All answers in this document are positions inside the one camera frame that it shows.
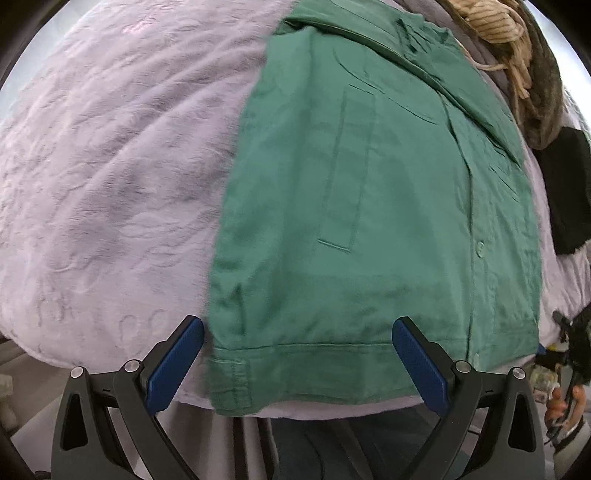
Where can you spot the green work jacket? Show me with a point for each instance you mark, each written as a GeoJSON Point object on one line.
{"type": "Point", "coordinates": [369, 230]}

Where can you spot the black cloth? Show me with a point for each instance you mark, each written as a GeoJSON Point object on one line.
{"type": "Point", "coordinates": [568, 194]}

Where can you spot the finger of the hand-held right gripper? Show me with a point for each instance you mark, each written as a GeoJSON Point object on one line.
{"type": "Point", "coordinates": [561, 319]}

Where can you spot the beige striped cloth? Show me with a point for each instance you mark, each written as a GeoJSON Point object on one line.
{"type": "Point", "coordinates": [494, 23]}

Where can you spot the person's blue jeans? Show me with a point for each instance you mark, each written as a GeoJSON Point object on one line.
{"type": "Point", "coordinates": [346, 447]}

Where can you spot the lavender embossed blanket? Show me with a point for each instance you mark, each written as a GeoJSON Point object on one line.
{"type": "Point", "coordinates": [115, 184]}

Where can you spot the person's right hand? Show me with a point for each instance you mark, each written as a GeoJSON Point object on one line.
{"type": "Point", "coordinates": [556, 406]}

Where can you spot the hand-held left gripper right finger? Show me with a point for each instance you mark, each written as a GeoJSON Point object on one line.
{"type": "Point", "coordinates": [420, 369]}

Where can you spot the olive patterned cloth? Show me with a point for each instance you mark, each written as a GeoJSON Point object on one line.
{"type": "Point", "coordinates": [545, 92]}

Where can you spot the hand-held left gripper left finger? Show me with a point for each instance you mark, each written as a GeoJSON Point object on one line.
{"type": "Point", "coordinates": [178, 364]}

